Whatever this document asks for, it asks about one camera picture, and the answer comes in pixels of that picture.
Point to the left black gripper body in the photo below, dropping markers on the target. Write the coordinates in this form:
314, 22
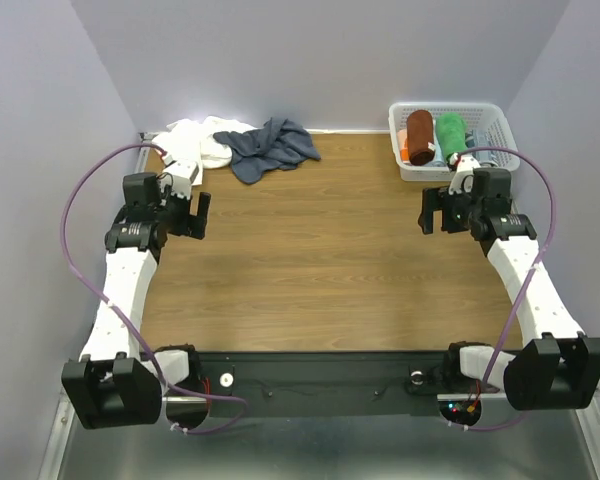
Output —
174, 210

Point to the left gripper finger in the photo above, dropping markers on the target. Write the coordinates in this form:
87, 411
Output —
196, 227
204, 201

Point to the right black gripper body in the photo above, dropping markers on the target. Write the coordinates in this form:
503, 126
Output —
456, 210

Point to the orange rolled towel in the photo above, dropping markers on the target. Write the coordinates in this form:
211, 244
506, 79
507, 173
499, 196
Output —
402, 139

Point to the dark blue towel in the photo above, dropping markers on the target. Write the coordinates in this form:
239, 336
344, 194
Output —
281, 144

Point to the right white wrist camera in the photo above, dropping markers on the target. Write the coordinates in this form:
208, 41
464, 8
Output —
464, 166

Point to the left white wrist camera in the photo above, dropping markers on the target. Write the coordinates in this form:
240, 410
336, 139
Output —
181, 177

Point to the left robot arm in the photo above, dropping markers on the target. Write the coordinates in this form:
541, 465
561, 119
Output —
114, 382

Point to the white crumpled towel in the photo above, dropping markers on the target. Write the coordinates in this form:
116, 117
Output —
191, 140

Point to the brown rolled towel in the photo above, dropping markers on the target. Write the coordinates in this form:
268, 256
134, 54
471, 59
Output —
420, 137

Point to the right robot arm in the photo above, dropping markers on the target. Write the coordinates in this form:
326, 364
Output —
558, 366

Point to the white plastic basket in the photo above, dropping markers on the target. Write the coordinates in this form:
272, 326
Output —
485, 117

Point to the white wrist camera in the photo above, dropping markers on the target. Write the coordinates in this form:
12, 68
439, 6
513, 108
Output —
464, 166
181, 177

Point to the light blue rolled towel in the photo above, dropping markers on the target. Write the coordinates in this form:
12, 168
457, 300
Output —
438, 160

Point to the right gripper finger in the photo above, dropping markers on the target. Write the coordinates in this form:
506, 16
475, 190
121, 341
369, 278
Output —
426, 222
430, 199

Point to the blue patterned rolled towel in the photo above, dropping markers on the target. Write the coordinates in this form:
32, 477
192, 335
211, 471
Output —
478, 138

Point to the green rolled towel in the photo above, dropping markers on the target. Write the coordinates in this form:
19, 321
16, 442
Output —
450, 129

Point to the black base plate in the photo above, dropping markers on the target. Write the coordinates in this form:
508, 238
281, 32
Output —
325, 384

